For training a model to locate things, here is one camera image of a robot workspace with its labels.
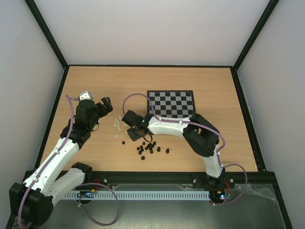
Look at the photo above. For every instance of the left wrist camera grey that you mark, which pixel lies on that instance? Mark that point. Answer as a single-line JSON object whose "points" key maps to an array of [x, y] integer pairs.
{"points": [[86, 95]]}

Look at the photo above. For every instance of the white slotted cable duct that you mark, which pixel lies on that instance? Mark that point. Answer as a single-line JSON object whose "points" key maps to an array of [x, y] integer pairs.
{"points": [[139, 195]]}

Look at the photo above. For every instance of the clear plastic sheet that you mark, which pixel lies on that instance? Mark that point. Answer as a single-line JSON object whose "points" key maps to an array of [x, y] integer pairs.
{"points": [[254, 194]]}

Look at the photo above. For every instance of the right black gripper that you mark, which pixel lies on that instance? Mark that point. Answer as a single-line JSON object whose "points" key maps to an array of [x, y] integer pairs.
{"points": [[133, 125]]}

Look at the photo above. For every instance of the black aluminium frame rail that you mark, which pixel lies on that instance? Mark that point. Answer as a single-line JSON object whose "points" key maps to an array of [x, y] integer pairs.
{"points": [[197, 178]]}

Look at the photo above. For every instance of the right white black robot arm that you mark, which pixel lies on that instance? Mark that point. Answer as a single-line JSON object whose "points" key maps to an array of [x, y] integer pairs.
{"points": [[203, 138]]}

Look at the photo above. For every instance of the black grey chess board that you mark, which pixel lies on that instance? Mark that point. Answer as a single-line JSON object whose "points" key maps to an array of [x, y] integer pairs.
{"points": [[172, 104]]}

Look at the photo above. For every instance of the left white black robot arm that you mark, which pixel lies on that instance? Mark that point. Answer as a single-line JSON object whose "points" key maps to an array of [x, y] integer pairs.
{"points": [[32, 201]]}

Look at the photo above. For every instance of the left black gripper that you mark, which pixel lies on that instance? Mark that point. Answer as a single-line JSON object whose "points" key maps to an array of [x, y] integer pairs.
{"points": [[108, 105]]}

